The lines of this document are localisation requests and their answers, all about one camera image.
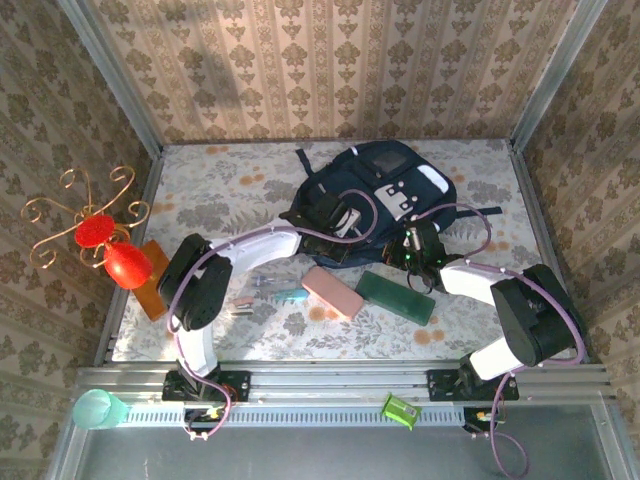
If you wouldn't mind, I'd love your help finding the gold wire red disc ornament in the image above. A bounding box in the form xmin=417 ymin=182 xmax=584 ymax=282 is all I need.
xmin=19 ymin=166 xmax=151 ymax=271

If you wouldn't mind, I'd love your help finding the aluminium front rail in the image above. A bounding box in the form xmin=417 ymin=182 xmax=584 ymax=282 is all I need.
xmin=74 ymin=359 xmax=616 ymax=404

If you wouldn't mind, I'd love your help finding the green pencil sharpener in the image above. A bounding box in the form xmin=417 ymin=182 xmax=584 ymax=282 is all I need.
xmin=380 ymin=393 xmax=422 ymax=431

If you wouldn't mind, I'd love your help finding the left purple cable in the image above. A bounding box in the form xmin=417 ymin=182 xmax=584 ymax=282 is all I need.
xmin=167 ymin=188 xmax=379 ymax=444

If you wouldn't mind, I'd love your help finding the pink pencil case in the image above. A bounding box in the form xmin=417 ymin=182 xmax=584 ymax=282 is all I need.
xmin=301 ymin=265 xmax=364 ymax=321

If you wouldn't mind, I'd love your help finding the grey metal sheet panel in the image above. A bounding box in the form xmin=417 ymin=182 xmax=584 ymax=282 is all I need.
xmin=49 ymin=404 xmax=626 ymax=480

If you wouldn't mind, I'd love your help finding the navy blue backpack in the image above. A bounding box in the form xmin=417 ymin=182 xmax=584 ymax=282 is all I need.
xmin=289 ymin=140 xmax=504 ymax=269

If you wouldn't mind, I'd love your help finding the teal plastic cup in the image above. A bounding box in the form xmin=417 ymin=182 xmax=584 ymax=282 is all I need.
xmin=71 ymin=388 xmax=130 ymax=431

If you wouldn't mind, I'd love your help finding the small circuit board with wires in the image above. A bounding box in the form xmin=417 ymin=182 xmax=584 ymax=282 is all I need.
xmin=182 ymin=405 xmax=236 ymax=442
xmin=462 ymin=405 xmax=507 ymax=441

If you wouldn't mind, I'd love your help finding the white slotted cable duct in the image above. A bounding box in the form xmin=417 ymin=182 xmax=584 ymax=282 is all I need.
xmin=122 ymin=403 xmax=466 ymax=429

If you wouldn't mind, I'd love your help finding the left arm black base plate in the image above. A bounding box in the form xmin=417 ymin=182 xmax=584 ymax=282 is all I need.
xmin=162 ymin=369 xmax=251 ymax=404

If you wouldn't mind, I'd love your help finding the aluminium frame post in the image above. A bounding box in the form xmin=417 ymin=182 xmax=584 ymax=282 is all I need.
xmin=55 ymin=0 xmax=165 ymax=157
xmin=510 ymin=0 xmax=610 ymax=147

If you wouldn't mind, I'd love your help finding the red egg-shaped vase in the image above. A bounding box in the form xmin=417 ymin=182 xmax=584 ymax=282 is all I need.
xmin=103 ymin=241 xmax=154 ymax=291

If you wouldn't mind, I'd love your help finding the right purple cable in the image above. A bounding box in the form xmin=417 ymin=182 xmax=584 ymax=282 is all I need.
xmin=412 ymin=202 xmax=587 ymax=477

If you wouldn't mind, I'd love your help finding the purple cable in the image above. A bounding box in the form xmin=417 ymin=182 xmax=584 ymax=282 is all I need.
xmin=412 ymin=202 xmax=587 ymax=477
xmin=167 ymin=188 xmax=379 ymax=444

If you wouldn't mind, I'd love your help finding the green pencil case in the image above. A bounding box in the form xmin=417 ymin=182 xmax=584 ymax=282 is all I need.
xmin=355 ymin=271 xmax=436 ymax=327

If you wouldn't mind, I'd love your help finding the floral print tablecloth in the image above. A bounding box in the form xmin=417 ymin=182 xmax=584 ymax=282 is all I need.
xmin=112 ymin=139 xmax=574 ymax=362

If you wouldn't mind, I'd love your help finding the aluminium side rail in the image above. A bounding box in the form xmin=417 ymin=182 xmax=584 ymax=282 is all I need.
xmin=93 ymin=149 xmax=165 ymax=365
xmin=508 ymin=140 xmax=591 ymax=365

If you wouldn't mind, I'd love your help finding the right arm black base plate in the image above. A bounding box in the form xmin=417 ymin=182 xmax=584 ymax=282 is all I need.
xmin=426 ymin=368 xmax=520 ymax=402

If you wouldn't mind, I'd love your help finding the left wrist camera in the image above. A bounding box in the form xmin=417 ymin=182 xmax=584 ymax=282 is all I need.
xmin=333 ymin=208 xmax=362 ymax=238

